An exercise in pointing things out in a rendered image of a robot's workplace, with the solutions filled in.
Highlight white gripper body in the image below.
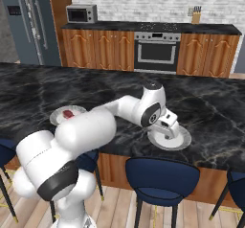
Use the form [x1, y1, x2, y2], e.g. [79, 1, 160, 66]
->
[156, 122, 182, 142]

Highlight red raw steak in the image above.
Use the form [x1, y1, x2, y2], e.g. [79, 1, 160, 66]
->
[62, 109, 75, 120]

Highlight grey steel fridge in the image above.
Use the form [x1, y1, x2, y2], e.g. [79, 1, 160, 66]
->
[0, 0, 62, 67]

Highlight white plate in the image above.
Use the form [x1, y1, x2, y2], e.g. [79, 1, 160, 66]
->
[146, 123, 192, 151]

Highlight wooden island base panel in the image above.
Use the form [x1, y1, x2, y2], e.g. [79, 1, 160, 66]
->
[4, 152, 238, 209]

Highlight steel oven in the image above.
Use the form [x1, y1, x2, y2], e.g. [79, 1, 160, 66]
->
[133, 31, 182, 75]

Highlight wooden base cupboards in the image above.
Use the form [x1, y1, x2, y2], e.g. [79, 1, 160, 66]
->
[61, 29, 136, 73]
[176, 33, 241, 79]

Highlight black hob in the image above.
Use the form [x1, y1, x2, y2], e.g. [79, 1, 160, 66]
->
[139, 22, 180, 33]

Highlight grey plate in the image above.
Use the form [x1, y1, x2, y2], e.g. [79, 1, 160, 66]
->
[49, 104, 88, 126]

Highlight wooden knife block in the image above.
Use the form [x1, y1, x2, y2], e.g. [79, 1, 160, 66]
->
[189, 5, 203, 26]

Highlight grey microwave oven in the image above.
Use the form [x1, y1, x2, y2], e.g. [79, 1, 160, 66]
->
[65, 4, 99, 25]

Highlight long grey fridge handle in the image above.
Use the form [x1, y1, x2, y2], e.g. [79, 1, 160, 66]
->
[17, 0, 33, 43]
[33, 0, 49, 51]

